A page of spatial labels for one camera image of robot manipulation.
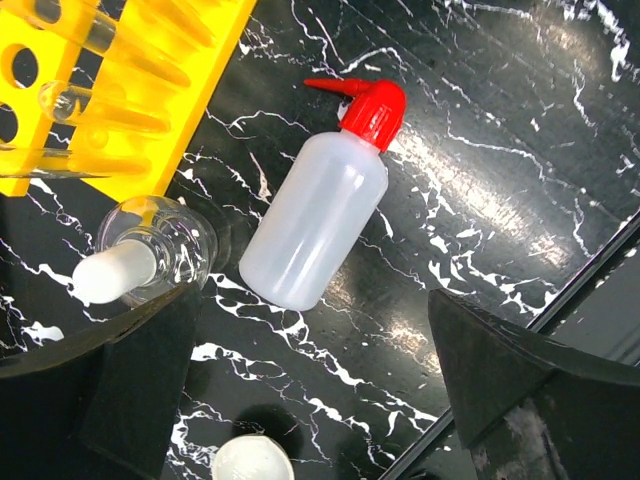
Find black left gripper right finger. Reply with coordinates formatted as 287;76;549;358
428;290;639;479

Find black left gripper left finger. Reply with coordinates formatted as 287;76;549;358
1;286;201;479

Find clear test tube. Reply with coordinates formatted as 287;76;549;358
32;0;117;55
1;145;115;179
37;80;92;125

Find yellow test tube rack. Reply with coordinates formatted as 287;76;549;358
1;1;254;202

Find white round lid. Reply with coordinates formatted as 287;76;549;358
211;434;295;480

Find clear glass stoppered flask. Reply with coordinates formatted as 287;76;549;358
72;196;219;308

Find white wash bottle red cap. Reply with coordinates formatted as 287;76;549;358
239;78;407;311

